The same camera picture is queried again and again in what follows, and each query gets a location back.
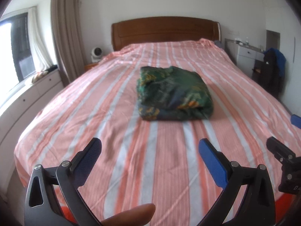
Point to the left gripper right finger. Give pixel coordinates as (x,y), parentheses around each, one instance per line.
(257,206)

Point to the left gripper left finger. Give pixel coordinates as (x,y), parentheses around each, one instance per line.
(42,206)

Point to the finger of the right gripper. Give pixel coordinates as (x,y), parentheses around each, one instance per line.
(296,121)

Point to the green patterned silk jacket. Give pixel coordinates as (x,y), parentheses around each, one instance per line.
(172,94)

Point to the black and blue hanging clothes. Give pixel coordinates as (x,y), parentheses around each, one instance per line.
(270,74)

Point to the person's left hand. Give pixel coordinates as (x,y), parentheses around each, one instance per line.
(140,215)

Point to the white bedside drawer cabinet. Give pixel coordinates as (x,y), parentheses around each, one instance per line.
(247,58)

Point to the white window side cabinet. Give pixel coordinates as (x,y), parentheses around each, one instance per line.
(18,112)

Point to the pink striped bed sheet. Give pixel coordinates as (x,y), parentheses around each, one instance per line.
(156,161)

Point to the sheer white curtain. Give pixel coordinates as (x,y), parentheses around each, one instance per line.
(40,37)

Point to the white round fan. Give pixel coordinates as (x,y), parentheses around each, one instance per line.
(96,54)

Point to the beige curtain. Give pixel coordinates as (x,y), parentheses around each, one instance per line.
(67,36)

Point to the brown wooden headboard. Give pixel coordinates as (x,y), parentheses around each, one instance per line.
(163,29)

